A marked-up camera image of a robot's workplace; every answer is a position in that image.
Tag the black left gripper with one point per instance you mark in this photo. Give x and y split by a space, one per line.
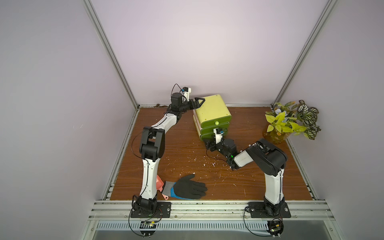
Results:
195 104

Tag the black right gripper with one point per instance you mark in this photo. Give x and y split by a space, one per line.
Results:
213 147

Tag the dark green bottom drawer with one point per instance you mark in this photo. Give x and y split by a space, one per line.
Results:
208 136

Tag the dark green top drawer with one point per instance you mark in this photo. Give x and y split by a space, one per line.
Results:
211 122

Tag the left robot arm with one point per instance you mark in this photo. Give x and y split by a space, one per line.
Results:
152 148

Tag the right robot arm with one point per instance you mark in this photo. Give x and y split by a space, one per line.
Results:
271 161

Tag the green pink drawer cabinet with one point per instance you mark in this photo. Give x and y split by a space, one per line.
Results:
213 107

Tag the black blue work glove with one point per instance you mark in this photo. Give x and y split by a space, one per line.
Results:
185 189

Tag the pink plastic scoop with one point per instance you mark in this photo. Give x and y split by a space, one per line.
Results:
160 186

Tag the amber glass plant vase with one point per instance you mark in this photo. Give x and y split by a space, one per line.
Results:
274 137

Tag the green artificial plant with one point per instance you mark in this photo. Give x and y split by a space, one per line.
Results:
295 118

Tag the left small circuit board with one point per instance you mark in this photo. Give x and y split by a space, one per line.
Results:
148 228

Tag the small circuit board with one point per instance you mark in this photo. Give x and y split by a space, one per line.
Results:
275 227
148 228

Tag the right small circuit board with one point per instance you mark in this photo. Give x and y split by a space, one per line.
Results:
275 227

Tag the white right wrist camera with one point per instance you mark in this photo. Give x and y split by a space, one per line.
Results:
219 133

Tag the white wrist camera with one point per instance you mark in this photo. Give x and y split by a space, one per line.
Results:
186 93
219 133

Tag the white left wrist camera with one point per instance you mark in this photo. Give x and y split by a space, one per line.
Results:
186 93

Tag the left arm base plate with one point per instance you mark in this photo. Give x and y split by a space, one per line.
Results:
153 210

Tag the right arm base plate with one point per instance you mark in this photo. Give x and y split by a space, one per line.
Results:
267 210

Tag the aluminium front rail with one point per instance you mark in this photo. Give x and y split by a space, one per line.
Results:
214 210

